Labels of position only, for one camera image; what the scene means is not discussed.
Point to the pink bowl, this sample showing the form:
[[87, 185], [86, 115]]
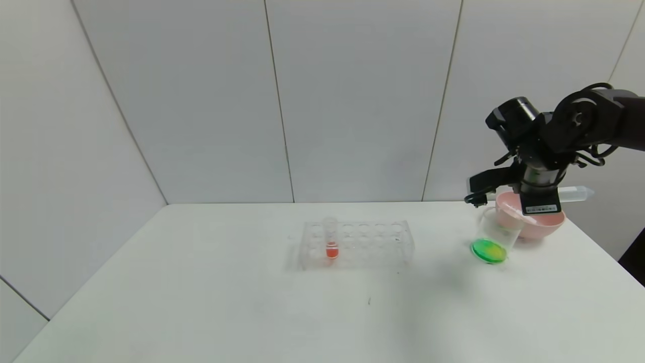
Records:
[[544, 227]]

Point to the clear acrylic test tube rack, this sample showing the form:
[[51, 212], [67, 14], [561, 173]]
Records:
[[363, 247]]

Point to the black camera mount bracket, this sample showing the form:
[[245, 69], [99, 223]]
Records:
[[496, 177]]

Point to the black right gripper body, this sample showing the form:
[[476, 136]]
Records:
[[541, 203]]

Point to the yellow pigment test tube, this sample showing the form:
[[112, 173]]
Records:
[[514, 214]]

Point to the blue pigment test tube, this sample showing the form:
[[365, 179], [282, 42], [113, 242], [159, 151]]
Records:
[[577, 194]]

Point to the black and grey right robot arm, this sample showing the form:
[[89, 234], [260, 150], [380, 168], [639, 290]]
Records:
[[579, 121]]

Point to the clear plastic beaker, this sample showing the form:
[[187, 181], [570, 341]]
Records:
[[489, 250]]

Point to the red pigment test tube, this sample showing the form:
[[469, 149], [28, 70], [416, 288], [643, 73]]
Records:
[[331, 250]]

